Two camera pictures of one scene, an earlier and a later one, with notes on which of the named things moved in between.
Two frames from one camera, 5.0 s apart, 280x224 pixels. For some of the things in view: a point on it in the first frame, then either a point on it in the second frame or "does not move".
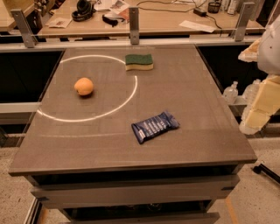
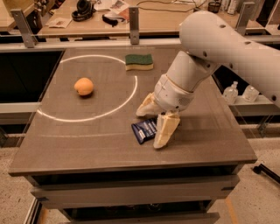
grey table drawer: [174, 189] does not move
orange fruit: [84, 86] does not move
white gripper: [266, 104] → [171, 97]
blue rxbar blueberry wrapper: [145, 129] does not move
